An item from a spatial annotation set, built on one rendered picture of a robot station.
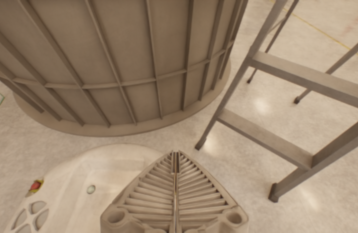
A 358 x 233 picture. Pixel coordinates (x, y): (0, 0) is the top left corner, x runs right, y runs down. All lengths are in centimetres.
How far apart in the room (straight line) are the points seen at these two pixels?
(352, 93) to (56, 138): 151
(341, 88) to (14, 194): 155
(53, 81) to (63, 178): 51
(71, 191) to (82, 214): 9
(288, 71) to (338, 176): 91
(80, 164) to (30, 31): 53
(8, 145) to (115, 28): 112
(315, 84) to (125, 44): 73
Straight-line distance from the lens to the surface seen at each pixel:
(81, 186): 67
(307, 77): 64
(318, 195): 122
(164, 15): 70
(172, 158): 16
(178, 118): 106
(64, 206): 65
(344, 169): 144
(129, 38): 69
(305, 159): 84
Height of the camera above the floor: 88
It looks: 53 degrees down
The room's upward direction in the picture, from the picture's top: 3 degrees clockwise
